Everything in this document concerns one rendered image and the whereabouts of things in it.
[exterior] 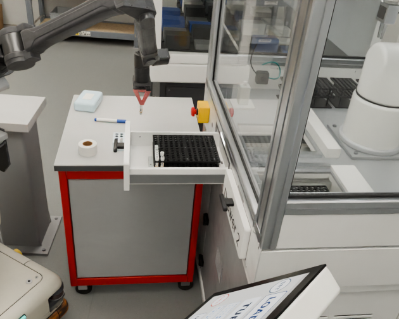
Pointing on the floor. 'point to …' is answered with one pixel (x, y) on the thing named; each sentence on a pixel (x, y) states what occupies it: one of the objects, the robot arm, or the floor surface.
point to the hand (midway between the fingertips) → (141, 102)
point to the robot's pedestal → (21, 176)
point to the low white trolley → (125, 200)
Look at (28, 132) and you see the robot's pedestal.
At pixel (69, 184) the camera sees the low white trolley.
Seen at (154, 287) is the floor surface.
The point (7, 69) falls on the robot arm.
